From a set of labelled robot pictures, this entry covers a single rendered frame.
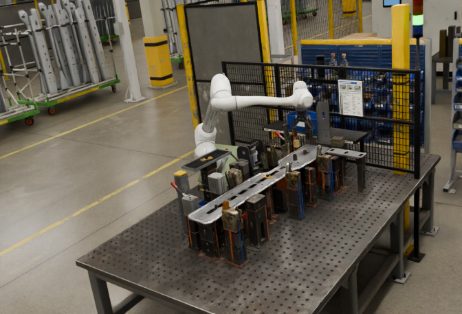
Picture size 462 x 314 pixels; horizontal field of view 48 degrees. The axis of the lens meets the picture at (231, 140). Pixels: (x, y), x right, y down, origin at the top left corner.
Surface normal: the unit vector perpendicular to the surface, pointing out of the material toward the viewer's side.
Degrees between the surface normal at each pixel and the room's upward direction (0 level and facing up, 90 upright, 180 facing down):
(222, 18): 89
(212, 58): 91
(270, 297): 0
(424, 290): 0
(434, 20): 90
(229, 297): 0
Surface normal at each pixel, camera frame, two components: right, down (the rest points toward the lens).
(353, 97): -0.65, 0.32
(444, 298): -0.11, -0.94
